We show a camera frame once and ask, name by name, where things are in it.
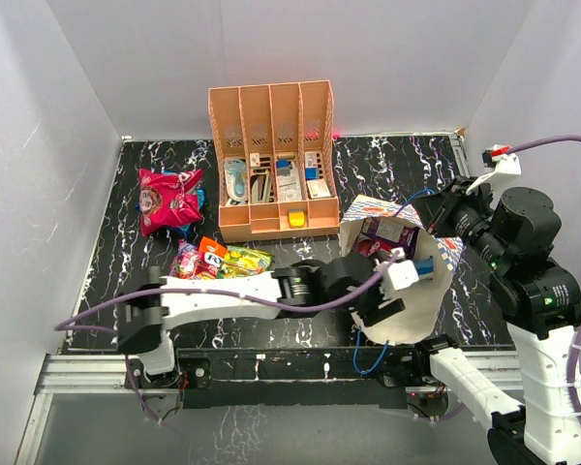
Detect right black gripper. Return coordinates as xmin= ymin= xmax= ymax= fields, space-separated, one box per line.
xmin=410 ymin=174 xmax=507 ymax=267

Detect blue checkered paper bag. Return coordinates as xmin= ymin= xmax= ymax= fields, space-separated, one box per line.
xmin=338 ymin=188 xmax=466 ymax=377

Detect green snack packet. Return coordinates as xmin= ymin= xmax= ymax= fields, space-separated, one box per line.
xmin=218 ymin=245 xmax=274 ymax=279

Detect orange Fox's candy bag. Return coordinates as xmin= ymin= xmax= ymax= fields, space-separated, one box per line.
xmin=194 ymin=236 xmax=227 ymax=280

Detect purple Fox's candy bag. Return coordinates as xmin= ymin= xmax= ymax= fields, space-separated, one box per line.
xmin=169 ymin=240 xmax=201 ymax=279

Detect pink red snack packet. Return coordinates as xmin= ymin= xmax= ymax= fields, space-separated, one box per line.
xmin=138 ymin=167 xmax=204 ymax=237

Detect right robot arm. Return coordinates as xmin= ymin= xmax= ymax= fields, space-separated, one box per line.
xmin=412 ymin=177 xmax=581 ymax=464

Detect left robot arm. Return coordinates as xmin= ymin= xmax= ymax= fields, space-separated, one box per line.
xmin=115 ymin=249 xmax=418 ymax=387

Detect small pink snack packet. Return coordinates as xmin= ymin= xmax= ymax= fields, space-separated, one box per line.
xmin=354 ymin=238 xmax=381 ymax=257

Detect blue snack box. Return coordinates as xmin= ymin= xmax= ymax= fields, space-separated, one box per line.
xmin=413 ymin=256 xmax=435 ymax=281

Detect purple snack packet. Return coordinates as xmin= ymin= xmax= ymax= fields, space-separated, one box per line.
xmin=352 ymin=217 xmax=420 ymax=259

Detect yellow orange sticky notes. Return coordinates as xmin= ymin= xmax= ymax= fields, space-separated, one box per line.
xmin=288 ymin=209 xmax=306 ymax=228

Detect white red small box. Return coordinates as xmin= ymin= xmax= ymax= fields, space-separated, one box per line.
xmin=306 ymin=178 xmax=332 ymax=200

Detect orange desk organizer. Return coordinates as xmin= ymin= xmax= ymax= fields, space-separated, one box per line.
xmin=208 ymin=80 xmax=340 ymax=242

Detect light blue tape dispenser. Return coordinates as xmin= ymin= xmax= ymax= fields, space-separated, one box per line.
xmin=224 ymin=158 xmax=248 ymax=202

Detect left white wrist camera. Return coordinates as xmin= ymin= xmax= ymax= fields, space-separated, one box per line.
xmin=376 ymin=247 xmax=419 ymax=299

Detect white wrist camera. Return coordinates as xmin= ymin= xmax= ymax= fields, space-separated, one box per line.
xmin=465 ymin=144 xmax=521 ymax=196
xmin=376 ymin=247 xmax=419 ymax=299

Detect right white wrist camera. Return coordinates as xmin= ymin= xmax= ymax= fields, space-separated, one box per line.
xmin=465 ymin=144 xmax=521 ymax=196

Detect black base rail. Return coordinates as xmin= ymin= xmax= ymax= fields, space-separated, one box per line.
xmin=125 ymin=346 xmax=529 ymax=413

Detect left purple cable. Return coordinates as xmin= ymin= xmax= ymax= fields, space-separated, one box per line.
xmin=53 ymin=254 xmax=401 ymax=423

